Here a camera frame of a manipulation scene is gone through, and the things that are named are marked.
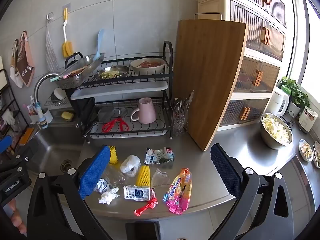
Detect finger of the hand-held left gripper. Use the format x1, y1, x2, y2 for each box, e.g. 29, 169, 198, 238
0, 135, 33, 173

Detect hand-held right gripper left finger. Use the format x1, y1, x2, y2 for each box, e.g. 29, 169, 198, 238
26, 145, 113, 240

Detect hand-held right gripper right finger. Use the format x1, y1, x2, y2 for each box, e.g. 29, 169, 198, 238
208, 144, 294, 240

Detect person's left hand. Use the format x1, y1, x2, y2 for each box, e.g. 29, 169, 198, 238
5, 199, 27, 236

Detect crumpled foil ball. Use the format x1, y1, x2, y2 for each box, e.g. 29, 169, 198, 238
94, 178, 110, 194

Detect orange rag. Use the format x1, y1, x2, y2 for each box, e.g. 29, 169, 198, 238
19, 127, 34, 145

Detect yellow foam fruit net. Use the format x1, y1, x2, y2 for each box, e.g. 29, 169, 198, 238
109, 145, 118, 165
135, 165, 151, 188

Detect crumpled white tissue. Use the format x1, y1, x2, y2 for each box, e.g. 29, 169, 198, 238
98, 187, 120, 205

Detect white plastic bag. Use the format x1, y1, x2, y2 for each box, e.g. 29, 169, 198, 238
120, 155, 141, 177

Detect steel sink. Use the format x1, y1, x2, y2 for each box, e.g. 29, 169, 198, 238
15, 122, 87, 179

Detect white printed pouch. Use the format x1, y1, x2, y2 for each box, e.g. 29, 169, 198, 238
123, 184, 155, 202

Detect red scissors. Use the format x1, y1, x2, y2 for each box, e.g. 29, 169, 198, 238
102, 110, 129, 133

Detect pink candy bag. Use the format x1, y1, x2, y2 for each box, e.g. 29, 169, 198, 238
162, 167, 193, 215

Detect white drip tray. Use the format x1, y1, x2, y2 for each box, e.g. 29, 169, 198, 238
70, 80, 168, 100
87, 129, 172, 140

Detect white cup holder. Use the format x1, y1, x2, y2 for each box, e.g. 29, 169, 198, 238
28, 96, 53, 124

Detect red wrapper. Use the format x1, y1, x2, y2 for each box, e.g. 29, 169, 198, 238
134, 197, 158, 216

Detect clear plastic wrapper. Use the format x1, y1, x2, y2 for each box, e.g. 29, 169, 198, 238
151, 168, 170, 187

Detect steel bowl of cabbage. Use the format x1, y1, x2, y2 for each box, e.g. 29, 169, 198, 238
260, 114, 293, 150

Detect seaweed snack wrapper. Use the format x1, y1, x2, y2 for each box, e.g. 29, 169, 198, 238
144, 147, 175, 165

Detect glass cutlery holder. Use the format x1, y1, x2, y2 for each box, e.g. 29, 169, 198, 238
172, 110, 189, 134

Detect white brown hanging towel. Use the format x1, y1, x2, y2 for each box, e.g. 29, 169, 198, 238
10, 39, 23, 88

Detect pink mug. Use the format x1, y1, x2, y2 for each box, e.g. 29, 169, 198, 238
131, 97, 157, 124

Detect bunch of metal cutlery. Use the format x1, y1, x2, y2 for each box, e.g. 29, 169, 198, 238
170, 90, 195, 117

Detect small plate with food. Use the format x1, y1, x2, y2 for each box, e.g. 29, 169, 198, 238
313, 141, 320, 168
299, 139, 314, 162

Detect white electric kettle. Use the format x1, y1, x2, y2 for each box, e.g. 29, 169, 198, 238
269, 87, 290, 117

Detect wooden cutting board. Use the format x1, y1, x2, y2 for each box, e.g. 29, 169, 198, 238
172, 19, 248, 152

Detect steel mesh colander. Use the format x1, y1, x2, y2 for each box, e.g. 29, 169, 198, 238
50, 52, 105, 90

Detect white jar with label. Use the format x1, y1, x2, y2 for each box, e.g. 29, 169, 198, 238
299, 106, 318, 133

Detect steel plate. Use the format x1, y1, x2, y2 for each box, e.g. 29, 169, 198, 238
94, 65, 130, 80

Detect grey hanging cloth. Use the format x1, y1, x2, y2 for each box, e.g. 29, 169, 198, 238
45, 12, 59, 72

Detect green potted plant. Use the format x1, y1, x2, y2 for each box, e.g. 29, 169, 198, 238
277, 76, 310, 118

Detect yellow sponge dish brush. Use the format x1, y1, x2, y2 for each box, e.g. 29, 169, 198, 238
62, 7, 73, 57

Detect white bowl with food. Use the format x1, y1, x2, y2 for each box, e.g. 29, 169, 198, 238
130, 58, 166, 75

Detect beige storage cabinet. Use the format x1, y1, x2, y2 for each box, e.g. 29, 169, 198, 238
197, 0, 288, 132

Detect light blue rice paddle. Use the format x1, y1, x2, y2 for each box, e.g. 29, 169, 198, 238
93, 29, 105, 62

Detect black wire shelf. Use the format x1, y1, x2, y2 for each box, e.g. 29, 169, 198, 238
0, 69, 29, 140

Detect steel faucet with hose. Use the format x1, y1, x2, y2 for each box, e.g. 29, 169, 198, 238
34, 72, 60, 129

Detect wire soap basket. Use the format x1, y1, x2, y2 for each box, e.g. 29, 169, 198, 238
44, 87, 69, 107

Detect black wire dish rack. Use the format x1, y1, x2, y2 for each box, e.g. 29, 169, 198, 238
65, 41, 174, 144

